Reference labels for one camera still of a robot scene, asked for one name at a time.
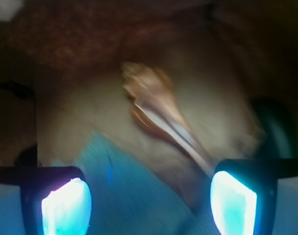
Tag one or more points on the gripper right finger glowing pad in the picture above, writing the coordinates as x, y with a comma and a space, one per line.
255, 197

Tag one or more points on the teal terry cloth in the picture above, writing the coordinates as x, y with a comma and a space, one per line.
165, 196

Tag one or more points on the dark green oval object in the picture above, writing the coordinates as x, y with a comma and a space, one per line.
277, 125

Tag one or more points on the crumpled brown paper bag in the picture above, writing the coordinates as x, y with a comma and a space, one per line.
60, 71

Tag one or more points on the brown spiral seashell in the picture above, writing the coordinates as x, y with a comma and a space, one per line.
156, 108

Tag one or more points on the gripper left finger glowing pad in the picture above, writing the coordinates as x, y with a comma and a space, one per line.
44, 201

